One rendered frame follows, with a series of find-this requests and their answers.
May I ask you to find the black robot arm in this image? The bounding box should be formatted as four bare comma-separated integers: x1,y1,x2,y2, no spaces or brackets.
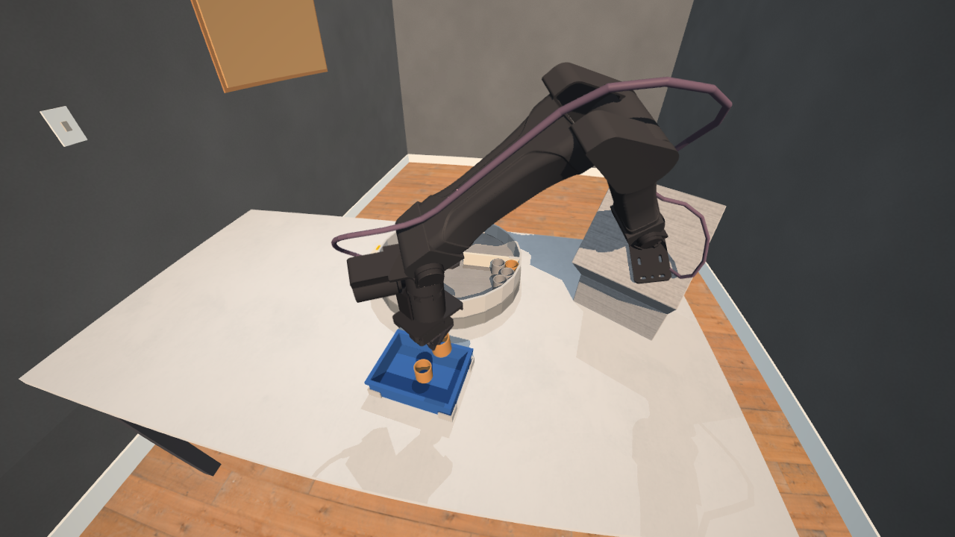
346,62,679,321

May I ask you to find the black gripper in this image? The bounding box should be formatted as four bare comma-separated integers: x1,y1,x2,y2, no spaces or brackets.
392,285,463,351

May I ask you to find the blue open crate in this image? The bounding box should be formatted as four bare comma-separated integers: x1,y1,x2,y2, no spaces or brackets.
364,329,474,416

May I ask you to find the beige round turntable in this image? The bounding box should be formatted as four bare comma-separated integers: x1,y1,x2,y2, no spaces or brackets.
444,224,522,330

